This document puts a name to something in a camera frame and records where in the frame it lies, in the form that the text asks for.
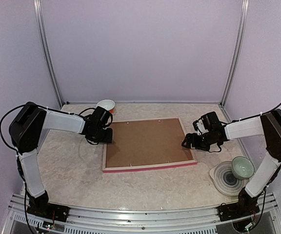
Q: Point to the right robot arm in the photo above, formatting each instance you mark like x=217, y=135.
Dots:
x=265, y=127

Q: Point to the left aluminium corner post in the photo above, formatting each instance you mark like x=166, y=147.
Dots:
x=46, y=52

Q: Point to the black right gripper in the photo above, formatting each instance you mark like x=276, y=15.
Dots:
x=189, y=137

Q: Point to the right aluminium corner post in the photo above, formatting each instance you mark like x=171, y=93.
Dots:
x=236, y=53

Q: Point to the aluminium front rail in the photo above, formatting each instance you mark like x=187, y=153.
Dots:
x=81, y=220

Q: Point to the orange white bowl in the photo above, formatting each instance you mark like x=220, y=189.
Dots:
x=107, y=104

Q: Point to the pink wooden picture frame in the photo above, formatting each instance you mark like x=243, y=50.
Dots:
x=150, y=168

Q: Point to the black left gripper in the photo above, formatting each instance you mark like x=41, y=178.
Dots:
x=108, y=139

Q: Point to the green ceramic bowl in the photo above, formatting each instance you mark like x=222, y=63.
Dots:
x=242, y=168

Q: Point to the aluminium corner post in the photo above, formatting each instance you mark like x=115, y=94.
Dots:
x=236, y=53
x=46, y=52

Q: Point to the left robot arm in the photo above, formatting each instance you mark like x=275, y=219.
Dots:
x=25, y=132

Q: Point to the white swirl plate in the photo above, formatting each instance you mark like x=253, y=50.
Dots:
x=224, y=180

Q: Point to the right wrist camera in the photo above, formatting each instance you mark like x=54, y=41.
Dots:
x=198, y=126

